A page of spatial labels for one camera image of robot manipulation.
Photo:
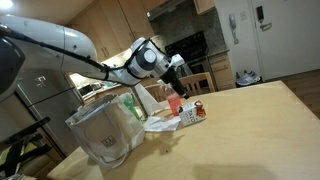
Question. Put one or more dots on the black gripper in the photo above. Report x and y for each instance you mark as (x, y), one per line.
(172, 78)

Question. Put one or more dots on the small white orange carton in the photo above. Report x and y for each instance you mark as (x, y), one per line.
(192, 114)

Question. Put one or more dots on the green clear plastic packet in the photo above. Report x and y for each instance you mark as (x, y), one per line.
(129, 105)

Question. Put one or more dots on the beige canvas tote bag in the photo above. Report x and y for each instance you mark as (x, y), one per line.
(103, 136)

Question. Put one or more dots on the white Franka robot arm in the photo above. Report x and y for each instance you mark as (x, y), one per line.
(50, 46)

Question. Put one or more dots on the spray bottle with pink liquid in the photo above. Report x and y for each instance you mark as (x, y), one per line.
(173, 101)

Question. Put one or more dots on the wooden chair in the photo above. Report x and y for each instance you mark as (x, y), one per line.
(200, 81)
(156, 92)

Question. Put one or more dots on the striped dish towel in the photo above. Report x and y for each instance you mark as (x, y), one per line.
(187, 70)

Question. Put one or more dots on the white paper sheet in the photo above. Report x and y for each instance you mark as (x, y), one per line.
(161, 124)

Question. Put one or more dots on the wooden base cabinet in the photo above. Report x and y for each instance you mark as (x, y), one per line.
(221, 71)

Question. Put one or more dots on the silver metal pole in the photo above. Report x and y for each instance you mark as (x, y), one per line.
(140, 103)

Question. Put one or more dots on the black kitchen stove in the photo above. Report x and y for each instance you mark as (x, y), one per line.
(193, 43)

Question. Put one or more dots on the white blue sneaker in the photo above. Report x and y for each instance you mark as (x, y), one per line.
(255, 76)
(245, 79)

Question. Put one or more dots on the steel range hood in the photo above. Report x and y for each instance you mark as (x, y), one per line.
(166, 8)

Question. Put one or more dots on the white microwave oven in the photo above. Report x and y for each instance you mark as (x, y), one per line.
(86, 90)

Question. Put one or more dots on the black door lock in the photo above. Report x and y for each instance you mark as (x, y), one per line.
(260, 13)

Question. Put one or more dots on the white door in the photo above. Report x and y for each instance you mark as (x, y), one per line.
(293, 40)

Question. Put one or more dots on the stainless steel refrigerator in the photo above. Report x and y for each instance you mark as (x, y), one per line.
(46, 110)

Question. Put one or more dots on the black tripod stand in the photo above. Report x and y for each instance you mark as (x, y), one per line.
(25, 130)

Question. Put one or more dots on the yellow green cloth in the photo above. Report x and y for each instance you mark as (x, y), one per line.
(5, 156)

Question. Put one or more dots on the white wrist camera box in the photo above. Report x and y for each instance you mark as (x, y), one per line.
(178, 60)

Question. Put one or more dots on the grey wall phone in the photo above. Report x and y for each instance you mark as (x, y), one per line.
(232, 22)

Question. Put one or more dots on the light wooden wall cabinet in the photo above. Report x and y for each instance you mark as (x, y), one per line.
(203, 5)

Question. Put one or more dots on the light wooden wall cabinets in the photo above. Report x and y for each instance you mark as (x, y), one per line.
(116, 23)

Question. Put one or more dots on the white light switch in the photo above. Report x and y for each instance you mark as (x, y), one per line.
(243, 15)

